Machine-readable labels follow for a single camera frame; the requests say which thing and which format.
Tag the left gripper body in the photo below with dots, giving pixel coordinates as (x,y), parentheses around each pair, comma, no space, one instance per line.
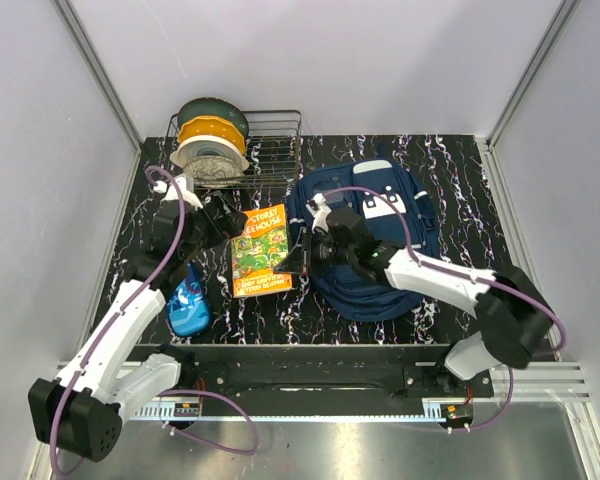
(206,227)

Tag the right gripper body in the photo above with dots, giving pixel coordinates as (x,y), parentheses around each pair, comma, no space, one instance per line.
(326,252)

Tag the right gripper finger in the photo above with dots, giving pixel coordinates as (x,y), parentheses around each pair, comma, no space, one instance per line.
(297,262)
(304,241)

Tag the orange treehouse book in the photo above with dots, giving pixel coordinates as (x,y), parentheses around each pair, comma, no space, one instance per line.
(261,247)

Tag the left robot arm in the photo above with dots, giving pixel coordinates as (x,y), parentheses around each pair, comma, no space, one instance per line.
(83,409)

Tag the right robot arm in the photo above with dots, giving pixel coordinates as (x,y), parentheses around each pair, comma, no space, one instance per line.
(511,315)

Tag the grey speckled plate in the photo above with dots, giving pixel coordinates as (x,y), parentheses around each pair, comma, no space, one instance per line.
(212,172)

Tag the white plate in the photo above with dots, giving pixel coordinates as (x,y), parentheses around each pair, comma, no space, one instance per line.
(201,145)

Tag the blue dinosaur pencil case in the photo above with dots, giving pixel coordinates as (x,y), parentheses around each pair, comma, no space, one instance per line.
(188,312)

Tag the yellow plate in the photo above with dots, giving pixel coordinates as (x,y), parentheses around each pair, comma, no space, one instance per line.
(214,126)

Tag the dark green plate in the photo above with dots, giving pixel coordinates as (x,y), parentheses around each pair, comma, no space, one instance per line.
(212,106)

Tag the wire dish rack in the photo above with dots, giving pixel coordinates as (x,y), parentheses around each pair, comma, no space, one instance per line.
(272,149)

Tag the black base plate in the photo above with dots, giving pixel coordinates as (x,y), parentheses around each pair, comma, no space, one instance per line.
(330,383)

